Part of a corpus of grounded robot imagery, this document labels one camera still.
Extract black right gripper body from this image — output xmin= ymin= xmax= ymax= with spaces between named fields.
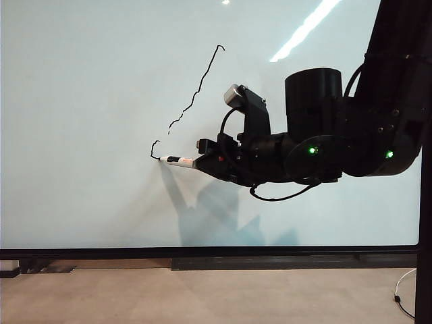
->
xmin=215 ymin=132 xmax=259 ymax=187

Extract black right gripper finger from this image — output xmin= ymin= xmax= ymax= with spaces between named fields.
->
xmin=192 ymin=155 xmax=237 ymax=183
xmin=196 ymin=137 xmax=220 ymax=157

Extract white whiteboard marker pen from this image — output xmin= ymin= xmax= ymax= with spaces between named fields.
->
xmin=158 ymin=154 xmax=196 ymax=169

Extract black whiteboard stand foot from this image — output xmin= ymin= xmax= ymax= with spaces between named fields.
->
xmin=0 ymin=259 xmax=77 ymax=279

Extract black floor strip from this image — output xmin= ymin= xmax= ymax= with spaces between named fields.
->
xmin=170 ymin=255 xmax=418 ymax=271

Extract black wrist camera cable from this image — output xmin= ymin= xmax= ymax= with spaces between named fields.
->
xmin=219 ymin=106 xmax=242 ymax=143

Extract black looping arm cable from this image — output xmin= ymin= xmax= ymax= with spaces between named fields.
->
xmin=248 ymin=175 xmax=322 ymax=203

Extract white glass whiteboard black frame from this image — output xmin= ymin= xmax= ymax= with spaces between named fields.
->
xmin=0 ymin=0 xmax=427 ymax=261

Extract black vertical stand post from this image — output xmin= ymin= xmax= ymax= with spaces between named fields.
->
xmin=414 ymin=128 xmax=432 ymax=324

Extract thin white cable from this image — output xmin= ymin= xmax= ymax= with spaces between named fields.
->
xmin=392 ymin=267 xmax=417 ymax=295

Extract thin black cable with plug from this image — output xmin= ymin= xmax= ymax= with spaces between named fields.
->
xmin=391 ymin=293 xmax=416 ymax=319

